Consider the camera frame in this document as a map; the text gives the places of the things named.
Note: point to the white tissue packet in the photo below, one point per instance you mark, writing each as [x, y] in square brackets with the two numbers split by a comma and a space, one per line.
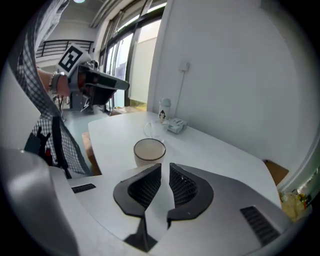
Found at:
[177, 125]

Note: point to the black metal railing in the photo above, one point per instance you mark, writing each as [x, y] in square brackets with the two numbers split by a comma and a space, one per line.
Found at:
[62, 47]

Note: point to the clear glass cup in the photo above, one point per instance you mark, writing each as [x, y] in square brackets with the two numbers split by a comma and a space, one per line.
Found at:
[155, 130]

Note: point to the dark window frame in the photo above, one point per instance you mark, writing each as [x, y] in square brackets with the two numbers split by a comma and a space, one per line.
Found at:
[132, 57]

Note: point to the white bottle with penguin print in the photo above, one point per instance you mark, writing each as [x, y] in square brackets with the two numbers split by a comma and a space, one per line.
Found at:
[164, 110]

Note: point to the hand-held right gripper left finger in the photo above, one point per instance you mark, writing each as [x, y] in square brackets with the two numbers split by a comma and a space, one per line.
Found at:
[140, 186]

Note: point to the round ceiling lamp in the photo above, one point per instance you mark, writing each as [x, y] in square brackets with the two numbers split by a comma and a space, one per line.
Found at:
[79, 1]

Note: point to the white cup with brown rim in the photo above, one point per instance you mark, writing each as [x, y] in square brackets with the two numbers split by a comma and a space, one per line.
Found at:
[149, 152]

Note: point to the white wall socket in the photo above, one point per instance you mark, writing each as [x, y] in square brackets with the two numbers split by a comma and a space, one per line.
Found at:
[184, 67]

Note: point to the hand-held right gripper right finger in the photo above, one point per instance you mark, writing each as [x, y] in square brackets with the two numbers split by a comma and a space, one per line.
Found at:
[190, 192]

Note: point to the pile of snack packets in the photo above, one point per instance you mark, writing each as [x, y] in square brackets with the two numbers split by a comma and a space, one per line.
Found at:
[295, 203]

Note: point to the brown cardboard box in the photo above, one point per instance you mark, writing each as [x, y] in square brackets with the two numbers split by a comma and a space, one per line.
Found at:
[90, 152]

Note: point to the person's left forearm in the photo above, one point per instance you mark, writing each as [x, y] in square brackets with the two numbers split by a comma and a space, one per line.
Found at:
[45, 81]

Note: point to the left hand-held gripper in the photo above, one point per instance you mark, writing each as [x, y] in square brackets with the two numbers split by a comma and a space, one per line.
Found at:
[97, 82]

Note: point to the checked shirt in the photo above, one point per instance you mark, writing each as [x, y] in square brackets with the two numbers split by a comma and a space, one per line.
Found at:
[32, 82]

